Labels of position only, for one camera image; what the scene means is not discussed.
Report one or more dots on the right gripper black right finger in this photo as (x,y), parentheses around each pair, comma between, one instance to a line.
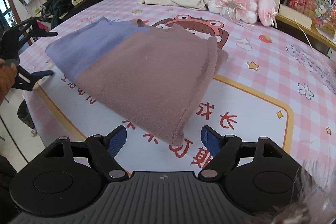
(256,176)

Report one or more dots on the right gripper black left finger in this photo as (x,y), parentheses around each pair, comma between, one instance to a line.
(69,176)

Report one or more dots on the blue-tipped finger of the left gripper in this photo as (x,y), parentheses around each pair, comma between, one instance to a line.
(39,75)

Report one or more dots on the mauve and lilac knit sweater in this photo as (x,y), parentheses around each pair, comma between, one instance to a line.
(153,77)

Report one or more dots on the dark green clothes heap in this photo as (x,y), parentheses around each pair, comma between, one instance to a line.
(56,8)

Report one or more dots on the person's left hand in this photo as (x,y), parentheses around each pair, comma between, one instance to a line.
(7,78)

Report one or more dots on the pink checked cartoon table mat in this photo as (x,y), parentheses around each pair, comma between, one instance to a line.
(271,85)

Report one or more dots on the colourful paper star bouquet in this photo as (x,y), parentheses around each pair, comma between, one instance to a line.
(325,14)

